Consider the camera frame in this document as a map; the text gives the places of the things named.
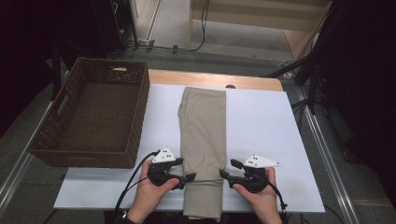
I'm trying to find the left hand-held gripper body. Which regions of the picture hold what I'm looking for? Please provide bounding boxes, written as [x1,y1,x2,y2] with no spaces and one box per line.
[147,147,180,188]

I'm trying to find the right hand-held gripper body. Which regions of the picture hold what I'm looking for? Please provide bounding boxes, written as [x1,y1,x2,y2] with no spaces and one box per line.
[228,153,281,194]

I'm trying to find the beige pants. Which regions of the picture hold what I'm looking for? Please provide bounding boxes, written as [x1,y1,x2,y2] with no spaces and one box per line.
[177,86,228,222]

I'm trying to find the brown wicker basket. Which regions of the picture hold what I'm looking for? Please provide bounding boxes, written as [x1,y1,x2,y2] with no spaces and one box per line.
[27,57,151,170]

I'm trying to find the person's left hand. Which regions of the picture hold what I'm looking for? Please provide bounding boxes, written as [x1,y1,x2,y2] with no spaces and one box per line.
[126,160,181,224]

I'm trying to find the person's right hand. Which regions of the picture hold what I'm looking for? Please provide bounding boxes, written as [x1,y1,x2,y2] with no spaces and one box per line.
[233,166,283,224]

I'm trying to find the white table mat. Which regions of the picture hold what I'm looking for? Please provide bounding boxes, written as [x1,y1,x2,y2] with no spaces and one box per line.
[53,83,327,215]

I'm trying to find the black tripod stand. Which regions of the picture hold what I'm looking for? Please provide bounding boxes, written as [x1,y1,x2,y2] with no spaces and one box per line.
[50,38,113,101]
[261,46,331,116]

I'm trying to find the black curtain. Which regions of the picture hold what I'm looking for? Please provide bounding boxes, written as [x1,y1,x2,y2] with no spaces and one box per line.
[323,0,396,206]
[0,0,94,138]

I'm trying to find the light wooden shelf unit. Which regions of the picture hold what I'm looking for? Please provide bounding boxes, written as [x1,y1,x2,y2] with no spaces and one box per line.
[187,0,332,61]

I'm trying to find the black equipment cabinet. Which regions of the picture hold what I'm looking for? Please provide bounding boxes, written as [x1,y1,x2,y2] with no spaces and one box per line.
[90,0,139,59]

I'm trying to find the left hand-held gripper cable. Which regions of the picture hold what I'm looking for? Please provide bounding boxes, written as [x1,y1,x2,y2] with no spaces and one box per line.
[113,150,162,216]

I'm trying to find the hand-held gripper cable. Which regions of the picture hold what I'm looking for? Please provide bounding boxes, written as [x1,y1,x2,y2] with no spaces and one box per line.
[113,150,162,216]
[266,181,289,218]

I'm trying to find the right hand-held gripper cable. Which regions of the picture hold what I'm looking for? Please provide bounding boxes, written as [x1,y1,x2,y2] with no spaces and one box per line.
[266,181,289,218]

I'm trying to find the metal floor rail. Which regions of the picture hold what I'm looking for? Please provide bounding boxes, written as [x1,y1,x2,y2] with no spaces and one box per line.
[0,70,71,217]
[293,85,362,224]

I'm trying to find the black floor cable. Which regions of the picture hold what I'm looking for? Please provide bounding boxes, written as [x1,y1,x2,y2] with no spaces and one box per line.
[290,98,330,118]

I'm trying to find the black hanging cable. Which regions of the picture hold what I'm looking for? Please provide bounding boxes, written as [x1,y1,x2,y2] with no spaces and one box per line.
[134,0,210,53]

